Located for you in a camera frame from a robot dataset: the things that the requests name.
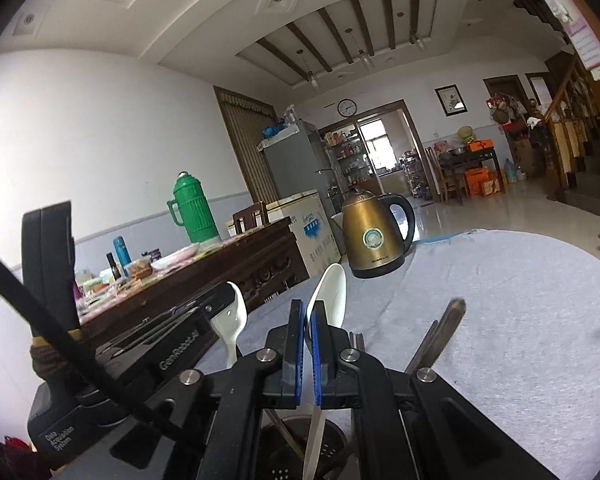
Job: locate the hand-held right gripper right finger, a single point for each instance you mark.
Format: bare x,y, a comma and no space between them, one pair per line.
316,360

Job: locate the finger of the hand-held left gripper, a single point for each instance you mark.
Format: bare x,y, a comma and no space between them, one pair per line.
212,301

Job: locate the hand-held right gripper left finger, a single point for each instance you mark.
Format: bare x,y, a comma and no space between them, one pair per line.
295,360

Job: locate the white plastic spoon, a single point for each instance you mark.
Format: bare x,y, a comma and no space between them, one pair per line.
330,290
232,325

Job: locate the wooden chopsticks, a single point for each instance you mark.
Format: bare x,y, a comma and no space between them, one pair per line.
281,432

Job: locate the dark metal utensil holder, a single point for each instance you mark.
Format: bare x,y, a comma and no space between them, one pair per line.
337,440

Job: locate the person's left forearm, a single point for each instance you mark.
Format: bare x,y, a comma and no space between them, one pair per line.
47,260

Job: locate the pink plate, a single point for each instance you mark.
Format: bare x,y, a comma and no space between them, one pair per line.
175,257

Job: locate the carved dark wooden table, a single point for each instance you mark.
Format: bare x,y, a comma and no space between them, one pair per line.
260,265

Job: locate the orange snack container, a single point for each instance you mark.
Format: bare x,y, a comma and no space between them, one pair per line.
140,268

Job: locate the dark wooden chair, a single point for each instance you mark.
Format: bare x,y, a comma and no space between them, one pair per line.
250,217

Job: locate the green thermos flask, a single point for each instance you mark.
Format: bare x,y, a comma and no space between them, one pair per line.
197,210

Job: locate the dark glass bottle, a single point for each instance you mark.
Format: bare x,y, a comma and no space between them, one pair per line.
113,267

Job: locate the blue water bottle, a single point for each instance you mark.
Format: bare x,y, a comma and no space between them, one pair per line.
121,250

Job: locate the white chest freezer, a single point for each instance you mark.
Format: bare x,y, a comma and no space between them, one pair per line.
312,230

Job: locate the wide metal utensil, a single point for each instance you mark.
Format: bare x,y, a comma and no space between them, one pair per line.
447,322

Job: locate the gold electric kettle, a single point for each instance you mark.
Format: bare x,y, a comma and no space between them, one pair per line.
370,230

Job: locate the grey refrigerator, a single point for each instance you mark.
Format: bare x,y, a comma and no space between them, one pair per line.
295,165

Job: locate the dark red cloth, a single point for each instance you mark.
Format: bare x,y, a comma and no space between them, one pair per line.
12,457

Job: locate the brown wooden door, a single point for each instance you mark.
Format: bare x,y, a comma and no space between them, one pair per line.
245,135

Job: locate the blue plastic bag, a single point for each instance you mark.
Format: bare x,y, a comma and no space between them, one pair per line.
272,130

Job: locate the blue grey tablecloth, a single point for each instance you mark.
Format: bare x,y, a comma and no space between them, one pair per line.
505,310

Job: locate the glass shelf cabinet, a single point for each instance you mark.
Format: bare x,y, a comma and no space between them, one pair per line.
350,160

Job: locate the pendant ceiling lamp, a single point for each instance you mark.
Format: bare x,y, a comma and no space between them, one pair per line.
365,59
313,80
418,40

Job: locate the orange crate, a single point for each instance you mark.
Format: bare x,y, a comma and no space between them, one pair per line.
482,182

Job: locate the wooden side table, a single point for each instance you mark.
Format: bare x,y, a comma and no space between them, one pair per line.
467,160

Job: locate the orange box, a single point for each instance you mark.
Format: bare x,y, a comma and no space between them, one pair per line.
480,146

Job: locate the clear water jug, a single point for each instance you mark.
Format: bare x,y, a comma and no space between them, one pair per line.
510,171

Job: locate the green woven basket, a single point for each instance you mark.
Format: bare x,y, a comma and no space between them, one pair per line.
466,134

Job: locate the hanging hats and bags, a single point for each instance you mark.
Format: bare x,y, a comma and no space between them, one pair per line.
505,110

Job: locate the wooden staircase railing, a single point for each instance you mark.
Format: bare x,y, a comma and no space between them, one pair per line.
580,125

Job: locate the round wall clock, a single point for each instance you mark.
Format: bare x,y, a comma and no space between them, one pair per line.
346,107

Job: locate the framed wall picture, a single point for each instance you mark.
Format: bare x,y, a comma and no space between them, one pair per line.
451,100

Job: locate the pink wall calendar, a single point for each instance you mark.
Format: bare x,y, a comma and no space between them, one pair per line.
587,45

